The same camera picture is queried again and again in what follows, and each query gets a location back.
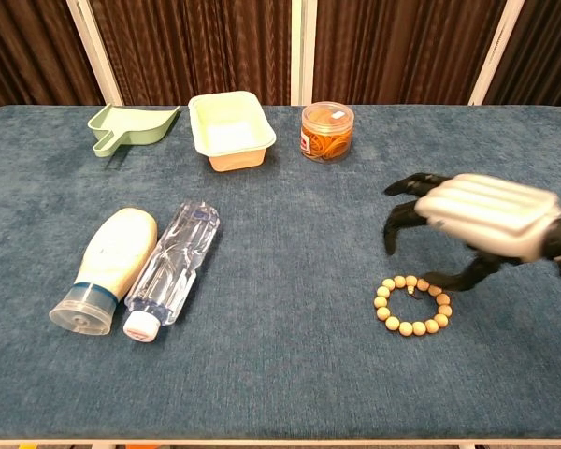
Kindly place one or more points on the white screen frame post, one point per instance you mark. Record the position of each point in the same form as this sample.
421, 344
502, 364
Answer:
495, 51
93, 51
304, 51

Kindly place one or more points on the clear jar of rubber bands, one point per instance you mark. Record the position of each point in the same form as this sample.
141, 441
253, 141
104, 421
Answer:
327, 135

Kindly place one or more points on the brown pleated curtain panel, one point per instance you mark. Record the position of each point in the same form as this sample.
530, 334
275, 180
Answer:
547, 51
28, 51
402, 47
191, 47

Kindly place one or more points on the pale green rectangular tub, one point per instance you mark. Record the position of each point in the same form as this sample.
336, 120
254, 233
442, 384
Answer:
229, 135

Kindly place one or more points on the blue table cloth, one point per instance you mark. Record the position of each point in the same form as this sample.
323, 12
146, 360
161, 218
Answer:
280, 280

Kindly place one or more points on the pale green plastic dustpan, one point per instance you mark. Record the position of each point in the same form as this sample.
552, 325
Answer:
140, 126

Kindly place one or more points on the right black-and-white robot hand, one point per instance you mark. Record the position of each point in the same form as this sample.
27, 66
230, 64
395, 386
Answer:
486, 210

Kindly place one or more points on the cream squeeze bottle clear cap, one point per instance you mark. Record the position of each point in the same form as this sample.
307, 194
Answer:
117, 252

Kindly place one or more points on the clear plastic water bottle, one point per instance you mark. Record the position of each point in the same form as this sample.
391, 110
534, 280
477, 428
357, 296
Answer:
177, 262

